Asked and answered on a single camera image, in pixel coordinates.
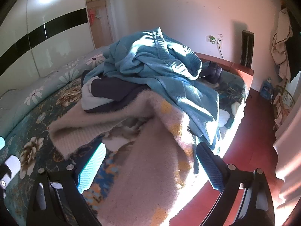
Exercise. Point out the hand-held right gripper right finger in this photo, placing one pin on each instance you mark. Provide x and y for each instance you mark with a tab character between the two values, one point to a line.
211	167

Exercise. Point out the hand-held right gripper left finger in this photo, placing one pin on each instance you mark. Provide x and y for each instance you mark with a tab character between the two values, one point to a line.
92	164

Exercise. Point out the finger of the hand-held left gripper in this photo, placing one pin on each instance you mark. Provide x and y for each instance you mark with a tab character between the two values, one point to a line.
1	142
11	166

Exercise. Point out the blue knit cardigan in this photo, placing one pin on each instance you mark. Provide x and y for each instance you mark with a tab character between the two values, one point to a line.
152	70

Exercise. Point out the green floral blanket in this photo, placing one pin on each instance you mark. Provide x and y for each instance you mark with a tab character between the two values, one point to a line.
35	122

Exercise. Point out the light blue daisy quilt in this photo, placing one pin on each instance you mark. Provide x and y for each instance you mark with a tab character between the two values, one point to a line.
47	84

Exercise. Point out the dark navy garment white lining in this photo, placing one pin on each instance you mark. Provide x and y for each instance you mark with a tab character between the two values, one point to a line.
112	91

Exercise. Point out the white curtain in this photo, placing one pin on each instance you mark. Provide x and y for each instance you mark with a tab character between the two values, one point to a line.
289	164

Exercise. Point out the dark blue folded garment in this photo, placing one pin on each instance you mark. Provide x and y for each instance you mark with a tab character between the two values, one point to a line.
214	73

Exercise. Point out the blue detergent bottle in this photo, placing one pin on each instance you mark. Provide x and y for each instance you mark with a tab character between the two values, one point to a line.
267	90

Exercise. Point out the white wardrobe black stripe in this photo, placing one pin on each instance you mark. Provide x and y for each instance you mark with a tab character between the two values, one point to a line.
58	40

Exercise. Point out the black tower heater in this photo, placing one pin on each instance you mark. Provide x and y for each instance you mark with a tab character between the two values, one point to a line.
247	49

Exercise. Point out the green charger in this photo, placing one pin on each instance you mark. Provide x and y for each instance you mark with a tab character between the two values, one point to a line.
212	39

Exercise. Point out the beige hanging towel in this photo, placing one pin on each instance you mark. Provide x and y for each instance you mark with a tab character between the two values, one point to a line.
281	49

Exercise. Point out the wooden door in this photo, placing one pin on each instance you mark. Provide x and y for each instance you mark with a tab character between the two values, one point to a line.
104	28

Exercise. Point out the dark hanging cloth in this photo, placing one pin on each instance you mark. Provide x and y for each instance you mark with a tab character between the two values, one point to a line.
295	51

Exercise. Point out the red hanging cloth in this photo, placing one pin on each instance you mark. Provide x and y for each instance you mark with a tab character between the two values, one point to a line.
92	16

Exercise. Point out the white wall socket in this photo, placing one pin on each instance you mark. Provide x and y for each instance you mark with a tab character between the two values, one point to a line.
218	40

